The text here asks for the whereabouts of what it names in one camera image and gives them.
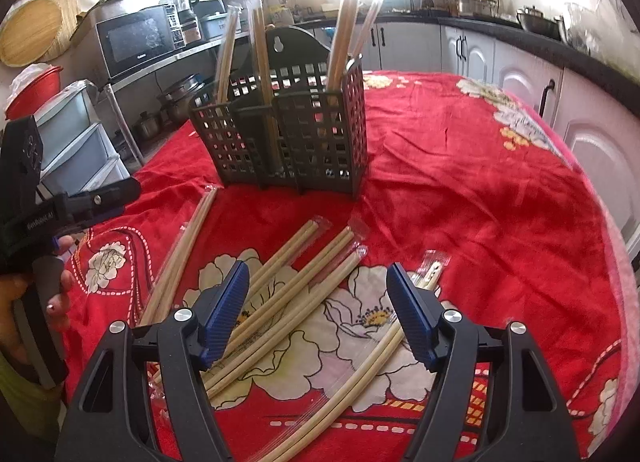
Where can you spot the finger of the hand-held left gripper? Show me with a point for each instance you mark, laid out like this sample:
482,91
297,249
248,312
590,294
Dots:
100,199

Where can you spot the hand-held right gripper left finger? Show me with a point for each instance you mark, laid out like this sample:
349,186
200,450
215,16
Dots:
225,312

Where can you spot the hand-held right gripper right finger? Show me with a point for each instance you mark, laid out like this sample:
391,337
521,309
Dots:
410,312

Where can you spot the pile of chopsticks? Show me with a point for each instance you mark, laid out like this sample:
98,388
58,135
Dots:
186,238

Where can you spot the dark grey utensil basket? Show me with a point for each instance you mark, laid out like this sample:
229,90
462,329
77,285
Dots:
310,141

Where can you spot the bamboo chopstick pair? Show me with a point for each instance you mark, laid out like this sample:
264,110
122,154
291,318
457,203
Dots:
227,51
367,21
260,51
342,36

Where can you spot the person's left hand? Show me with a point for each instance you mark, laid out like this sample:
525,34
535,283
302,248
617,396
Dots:
64,287

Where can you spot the pale blue plastic drawer unit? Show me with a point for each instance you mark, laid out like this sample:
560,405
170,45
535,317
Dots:
70,121

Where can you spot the red plastic bucket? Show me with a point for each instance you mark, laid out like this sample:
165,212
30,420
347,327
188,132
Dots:
35,91

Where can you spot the clear bag in bucket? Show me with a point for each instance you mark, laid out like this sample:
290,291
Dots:
27,76

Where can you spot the small steel pot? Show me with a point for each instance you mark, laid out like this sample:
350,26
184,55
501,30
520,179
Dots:
147,125

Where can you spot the round bamboo tray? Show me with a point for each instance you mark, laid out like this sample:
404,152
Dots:
27,31

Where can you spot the stacked steel pots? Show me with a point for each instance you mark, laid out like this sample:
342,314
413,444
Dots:
180,99

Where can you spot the red floral blanket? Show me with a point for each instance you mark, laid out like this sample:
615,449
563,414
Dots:
450,181

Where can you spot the round woven straw mat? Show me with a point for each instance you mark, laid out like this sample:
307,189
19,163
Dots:
70,11

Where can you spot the metal shelf rack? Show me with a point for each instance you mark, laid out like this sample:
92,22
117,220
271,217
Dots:
165,59

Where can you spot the black microwave oven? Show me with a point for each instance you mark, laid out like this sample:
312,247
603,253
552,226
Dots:
132,39

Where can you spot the cardboard box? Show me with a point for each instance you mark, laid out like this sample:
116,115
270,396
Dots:
102,9

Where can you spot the blue-grey dish box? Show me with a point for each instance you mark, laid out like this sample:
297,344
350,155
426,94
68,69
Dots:
215,21

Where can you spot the large steel cooking pot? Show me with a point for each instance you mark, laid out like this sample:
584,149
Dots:
467,5

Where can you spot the steel basin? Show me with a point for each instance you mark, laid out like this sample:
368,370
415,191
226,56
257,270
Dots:
537,21

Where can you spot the white plastic bag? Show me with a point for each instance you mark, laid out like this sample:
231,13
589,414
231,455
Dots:
585,31

